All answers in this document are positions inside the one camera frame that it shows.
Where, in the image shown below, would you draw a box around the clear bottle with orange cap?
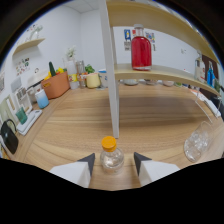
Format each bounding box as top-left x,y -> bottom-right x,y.
99,135 -> 125,174

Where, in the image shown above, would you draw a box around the green cup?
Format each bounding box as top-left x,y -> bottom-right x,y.
15,107 -> 29,125

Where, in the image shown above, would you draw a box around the white and blue cup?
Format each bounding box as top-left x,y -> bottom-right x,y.
34,88 -> 50,110

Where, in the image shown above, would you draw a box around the white tray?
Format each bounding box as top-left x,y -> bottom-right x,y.
16,109 -> 44,136

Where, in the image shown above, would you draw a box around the black handbag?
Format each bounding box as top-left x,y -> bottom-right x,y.
0,119 -> 20,155

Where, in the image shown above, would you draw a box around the orange storage basket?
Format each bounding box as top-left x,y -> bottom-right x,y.
41,71 -> 71,100

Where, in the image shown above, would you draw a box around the yellow mug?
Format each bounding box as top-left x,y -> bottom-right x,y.
85,72 -> 101,89

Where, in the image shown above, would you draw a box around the green potted plant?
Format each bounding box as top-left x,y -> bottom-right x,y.
84,63 -> 96,75

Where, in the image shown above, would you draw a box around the white flower vase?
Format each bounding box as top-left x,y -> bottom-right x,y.
64,46 -> 78,80

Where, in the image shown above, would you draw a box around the clear bottle with red label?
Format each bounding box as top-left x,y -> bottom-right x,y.
194,49 -> 206,83

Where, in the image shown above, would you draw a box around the two-tier wooden shelf rack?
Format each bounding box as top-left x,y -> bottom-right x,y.
98,0 -> 224,139

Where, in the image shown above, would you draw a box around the red liquid glass bottle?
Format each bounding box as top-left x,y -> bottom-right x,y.
130,23 -> 153,72

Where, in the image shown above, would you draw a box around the wall posters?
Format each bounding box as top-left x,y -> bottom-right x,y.
123,28 -> 156,52

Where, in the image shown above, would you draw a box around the wooden wall shelf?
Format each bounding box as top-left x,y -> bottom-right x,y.
12,37 -> 46,56

